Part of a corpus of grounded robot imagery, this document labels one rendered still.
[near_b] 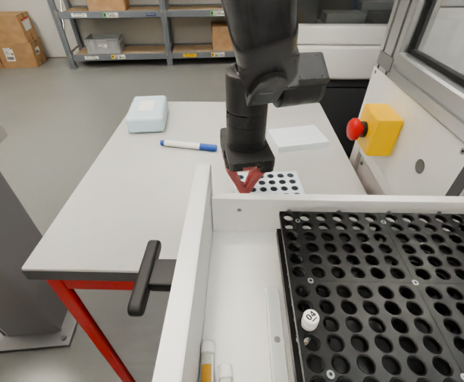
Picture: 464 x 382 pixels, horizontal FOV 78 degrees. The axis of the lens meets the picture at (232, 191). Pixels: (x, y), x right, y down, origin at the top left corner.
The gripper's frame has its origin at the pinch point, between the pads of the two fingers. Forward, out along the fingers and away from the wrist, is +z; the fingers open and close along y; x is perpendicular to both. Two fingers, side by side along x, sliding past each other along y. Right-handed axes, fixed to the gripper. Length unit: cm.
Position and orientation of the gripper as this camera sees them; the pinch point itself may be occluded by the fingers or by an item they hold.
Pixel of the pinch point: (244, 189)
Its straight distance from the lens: 48.5
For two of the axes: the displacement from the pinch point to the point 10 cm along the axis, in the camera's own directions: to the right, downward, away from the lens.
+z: 0.1, 7.5, 6.6
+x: -9.9, 1.1, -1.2
